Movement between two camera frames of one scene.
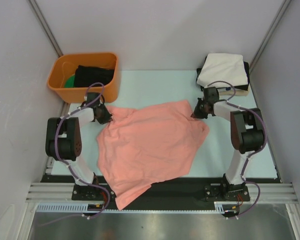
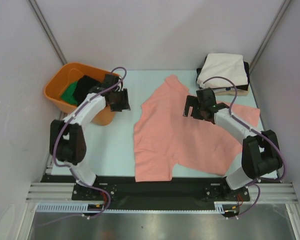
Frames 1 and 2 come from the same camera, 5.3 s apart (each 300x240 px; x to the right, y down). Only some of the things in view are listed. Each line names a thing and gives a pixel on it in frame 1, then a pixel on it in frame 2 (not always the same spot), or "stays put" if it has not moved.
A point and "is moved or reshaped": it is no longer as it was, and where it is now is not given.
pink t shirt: (140, 147) is moved or reshaped
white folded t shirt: (223, 67) stays put
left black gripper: (107, 117) -> (123, 104)
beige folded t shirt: (241, 93) stays put
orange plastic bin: (65, 65) -> (67, 72)
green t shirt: (69, 82) -> (67, 95)
